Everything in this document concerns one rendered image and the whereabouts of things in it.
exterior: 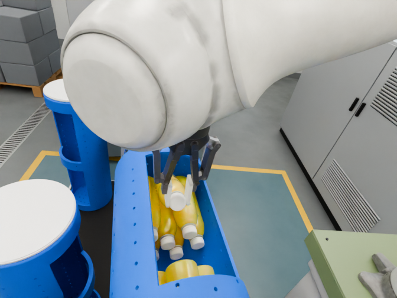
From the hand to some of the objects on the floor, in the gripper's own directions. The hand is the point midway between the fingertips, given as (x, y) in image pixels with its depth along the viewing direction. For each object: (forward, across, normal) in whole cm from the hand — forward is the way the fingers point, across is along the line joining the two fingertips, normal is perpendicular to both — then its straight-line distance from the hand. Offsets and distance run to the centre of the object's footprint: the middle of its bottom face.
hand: (178, 191), depth 51 cm
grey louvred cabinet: (+126, -196, -97) cm, 252 cm away
